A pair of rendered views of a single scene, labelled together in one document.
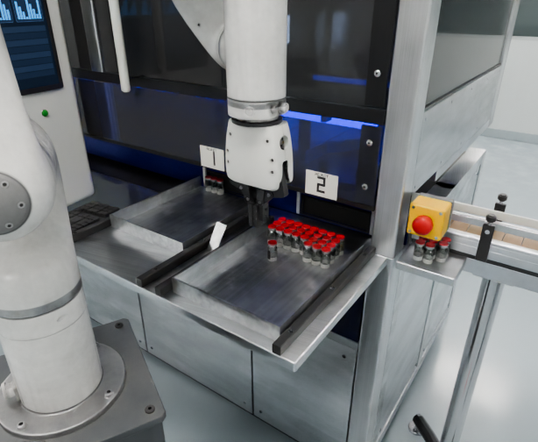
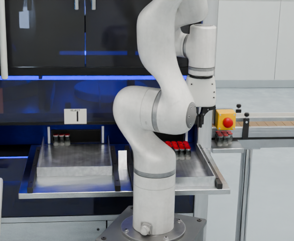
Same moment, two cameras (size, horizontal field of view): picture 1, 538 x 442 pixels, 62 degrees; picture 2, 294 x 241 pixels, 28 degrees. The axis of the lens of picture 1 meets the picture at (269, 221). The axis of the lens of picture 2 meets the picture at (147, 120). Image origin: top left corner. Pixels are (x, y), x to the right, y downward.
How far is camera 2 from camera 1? 1.56 m
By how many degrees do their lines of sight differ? 39
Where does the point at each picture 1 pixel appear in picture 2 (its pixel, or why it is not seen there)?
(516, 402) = not seen: outside the picture
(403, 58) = not seen: hidden behind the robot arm
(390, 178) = not seen: hidden behind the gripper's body
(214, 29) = (177, 38)
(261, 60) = (213, 50)
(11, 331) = (165, 184)
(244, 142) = (200, 86)
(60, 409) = (171, 229)
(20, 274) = (171, 153)
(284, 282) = (181, 169)
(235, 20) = (205, 37)
